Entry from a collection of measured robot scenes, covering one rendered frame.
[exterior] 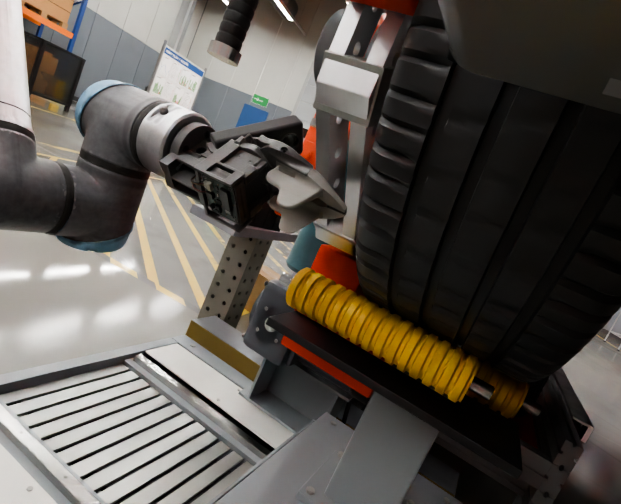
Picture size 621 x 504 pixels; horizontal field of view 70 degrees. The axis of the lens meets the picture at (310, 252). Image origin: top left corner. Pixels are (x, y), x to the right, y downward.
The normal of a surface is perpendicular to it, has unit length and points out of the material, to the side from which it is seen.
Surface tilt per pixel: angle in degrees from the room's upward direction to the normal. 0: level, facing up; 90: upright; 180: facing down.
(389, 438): 90
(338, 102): 135
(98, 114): 93
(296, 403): 90
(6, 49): 53
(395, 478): 90
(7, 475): 0
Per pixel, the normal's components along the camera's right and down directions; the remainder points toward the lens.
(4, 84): 0.87, -0.22
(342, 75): -0.40, -0.03
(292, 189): 0.04, -0.64
